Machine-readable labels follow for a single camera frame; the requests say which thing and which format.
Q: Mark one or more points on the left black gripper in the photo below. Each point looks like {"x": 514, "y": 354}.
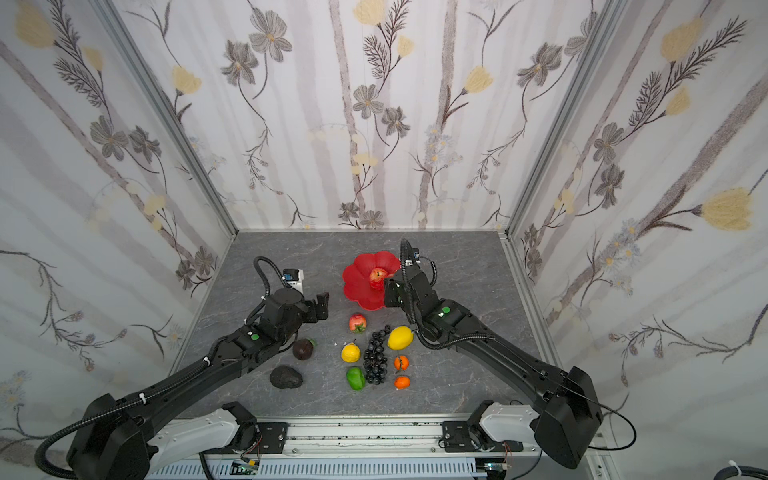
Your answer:
{"x": 315, "y": 308}

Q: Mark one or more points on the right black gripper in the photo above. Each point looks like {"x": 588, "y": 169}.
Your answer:
{"x": 395, "y": 293}

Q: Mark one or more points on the red crinkled fake fruit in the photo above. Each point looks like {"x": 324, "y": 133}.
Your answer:
{"x": 377, "y": 277}

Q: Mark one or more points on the dark purple fake mangosteen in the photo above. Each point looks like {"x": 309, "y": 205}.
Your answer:
{"x": 303, "y": 349}

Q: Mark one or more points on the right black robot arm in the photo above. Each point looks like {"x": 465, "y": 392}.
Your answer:
{"x": 569, "y": 414}

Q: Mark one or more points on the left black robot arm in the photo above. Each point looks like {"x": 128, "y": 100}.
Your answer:
{"x": 131, "y": 437}

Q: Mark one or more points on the red fake apple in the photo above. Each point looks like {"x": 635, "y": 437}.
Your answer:
{"x": 357, "y": 323}

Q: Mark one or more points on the yellow fake lemon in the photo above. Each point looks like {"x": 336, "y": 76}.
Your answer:
{"x": 400, "y": 338}

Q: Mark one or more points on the red flower-shaped fruit bowl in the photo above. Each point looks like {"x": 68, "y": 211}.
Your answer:
{"x": 356, "y": 279}

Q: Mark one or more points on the yellow fake pear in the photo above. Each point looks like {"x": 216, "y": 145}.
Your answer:
{"x": 351, "y": 353}

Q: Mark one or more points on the dark fake avocado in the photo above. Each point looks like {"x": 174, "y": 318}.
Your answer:
{"x": 284, "y": 377}

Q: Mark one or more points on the orange fake tangerine upper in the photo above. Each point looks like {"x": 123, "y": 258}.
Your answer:
{"x": 401, "y": 363}

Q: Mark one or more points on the orange fake tangerine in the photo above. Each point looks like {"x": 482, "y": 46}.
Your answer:
{"x": 402, "y": 382}
{"x": 401, "y": 363}

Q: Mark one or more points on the green fake lime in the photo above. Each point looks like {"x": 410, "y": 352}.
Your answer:
{"x": 355, "y": 378}

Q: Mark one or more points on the black fake grape bunch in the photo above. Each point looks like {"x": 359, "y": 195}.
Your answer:
{"x": 375, "y": 362}

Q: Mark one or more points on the orange fake tangerine lower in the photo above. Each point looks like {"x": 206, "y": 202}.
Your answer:
{"x": 402, "y": 382}

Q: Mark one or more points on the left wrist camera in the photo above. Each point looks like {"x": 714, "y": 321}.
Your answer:
{"x": 293, "y": 278}

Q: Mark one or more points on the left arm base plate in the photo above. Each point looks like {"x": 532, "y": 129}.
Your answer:
{"x": 264, "y": 438}

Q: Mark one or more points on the aluminium mounting rail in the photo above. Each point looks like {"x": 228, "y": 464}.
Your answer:
{"x": 398, "y": 436}

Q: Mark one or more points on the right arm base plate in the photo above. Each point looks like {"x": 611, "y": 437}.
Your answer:
{"x": 460, "y": 437}

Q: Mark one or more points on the white perforated cable duct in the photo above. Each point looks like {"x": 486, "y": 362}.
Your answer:
{"x": 352, "y": 468}

